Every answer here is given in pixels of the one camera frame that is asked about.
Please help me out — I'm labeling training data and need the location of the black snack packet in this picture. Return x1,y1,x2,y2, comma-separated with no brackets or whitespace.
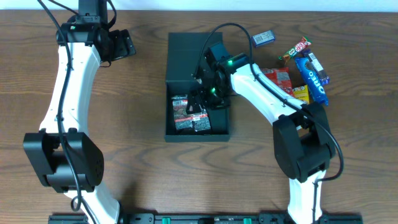
171,95,211,134

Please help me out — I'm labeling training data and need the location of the dark green gift box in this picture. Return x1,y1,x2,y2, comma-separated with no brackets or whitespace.
165,32,230,142

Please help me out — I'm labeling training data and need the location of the red snack bag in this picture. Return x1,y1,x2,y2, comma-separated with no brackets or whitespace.
261,67,294,97

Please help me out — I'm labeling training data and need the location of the yellow Hacks candy bag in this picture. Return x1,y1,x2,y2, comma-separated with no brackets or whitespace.
293,85,310,104

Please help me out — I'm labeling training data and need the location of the red green chocolate bar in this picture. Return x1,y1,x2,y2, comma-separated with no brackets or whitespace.
278,36,312,63

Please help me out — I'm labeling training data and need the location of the dark blue wafer bar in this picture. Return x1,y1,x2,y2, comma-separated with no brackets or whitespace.
302,49,330,85

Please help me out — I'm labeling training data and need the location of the blue Oreo cookie pack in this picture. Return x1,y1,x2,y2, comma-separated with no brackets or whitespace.
294,57,328,106

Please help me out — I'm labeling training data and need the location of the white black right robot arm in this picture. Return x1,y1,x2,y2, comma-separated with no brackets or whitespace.
192,52,343,223

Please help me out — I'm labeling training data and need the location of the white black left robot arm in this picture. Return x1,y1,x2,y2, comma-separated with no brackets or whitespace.
23,22,136,223

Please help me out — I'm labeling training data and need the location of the small blue candy box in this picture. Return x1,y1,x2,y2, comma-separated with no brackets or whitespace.
251,30,275,47

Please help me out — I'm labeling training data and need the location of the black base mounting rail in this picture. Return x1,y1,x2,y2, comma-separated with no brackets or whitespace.
48,212,364,224

